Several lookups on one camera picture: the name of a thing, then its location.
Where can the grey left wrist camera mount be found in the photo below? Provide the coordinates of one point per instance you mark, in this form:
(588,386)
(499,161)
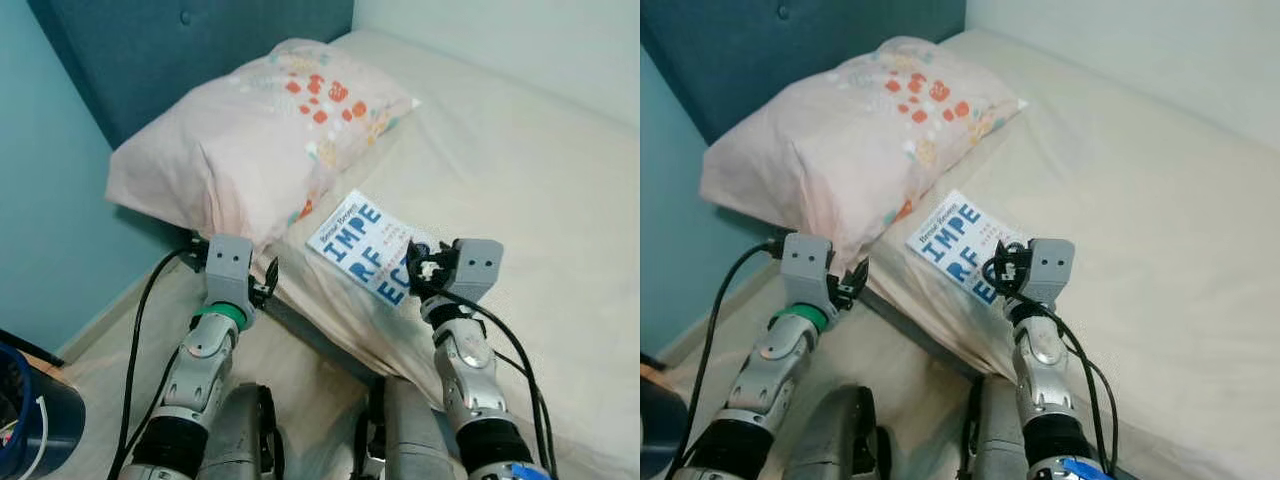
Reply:
(806,268)
(228,270)

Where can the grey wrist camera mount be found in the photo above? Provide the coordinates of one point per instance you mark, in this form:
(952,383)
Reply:
(1052,265)
(228,270)
(478,265)
(806,268)

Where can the white book blue letters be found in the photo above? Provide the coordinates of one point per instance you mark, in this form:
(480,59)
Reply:
(360,245)
(955,240)

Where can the cream bed sheet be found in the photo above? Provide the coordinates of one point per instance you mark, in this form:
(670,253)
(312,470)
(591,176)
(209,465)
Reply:
(520,180)
(1140,180)

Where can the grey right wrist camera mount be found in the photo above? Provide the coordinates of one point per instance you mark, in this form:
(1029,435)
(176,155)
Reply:
(478,265)
(1052,265)

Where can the pink floral pillow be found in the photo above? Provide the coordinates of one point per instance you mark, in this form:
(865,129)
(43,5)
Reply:
(830,150)
(230,150)

